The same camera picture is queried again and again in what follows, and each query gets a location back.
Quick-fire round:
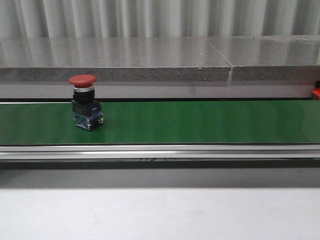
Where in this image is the red mushroom push button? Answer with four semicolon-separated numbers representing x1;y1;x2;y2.
68;74;104;131

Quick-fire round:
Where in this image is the grey stone slab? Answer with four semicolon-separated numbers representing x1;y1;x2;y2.
207;35;320;84
0;37;229;84

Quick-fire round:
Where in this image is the white corrugated curtain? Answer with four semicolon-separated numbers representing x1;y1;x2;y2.
0;0;320;38

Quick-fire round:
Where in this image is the red plastic tray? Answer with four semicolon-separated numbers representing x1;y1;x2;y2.
312;87;320;100

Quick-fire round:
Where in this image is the grey stone slab right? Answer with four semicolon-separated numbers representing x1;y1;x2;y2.
207;35;320;84

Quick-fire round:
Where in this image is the green conveyor belt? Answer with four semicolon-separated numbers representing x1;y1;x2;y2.
0;100;320;145

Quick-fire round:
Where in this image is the grey stone slab left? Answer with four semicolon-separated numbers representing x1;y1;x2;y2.
0;37;229;84

